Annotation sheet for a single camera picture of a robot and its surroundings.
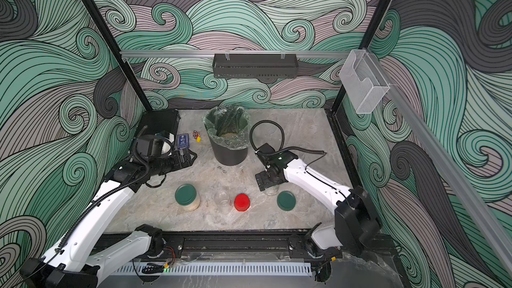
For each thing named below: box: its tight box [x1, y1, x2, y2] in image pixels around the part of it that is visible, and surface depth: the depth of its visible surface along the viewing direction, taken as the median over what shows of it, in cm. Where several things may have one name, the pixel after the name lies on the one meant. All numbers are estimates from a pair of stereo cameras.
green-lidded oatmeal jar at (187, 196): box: [174, 183, 201, 212], surface depth 78 cm
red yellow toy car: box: [192, 130, 202, 143], surface depth 109 cm
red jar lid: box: [234, 193, 250, 212], surface depth 85 cm
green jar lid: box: [276, 190, 296, 212], surface depth 85 cm
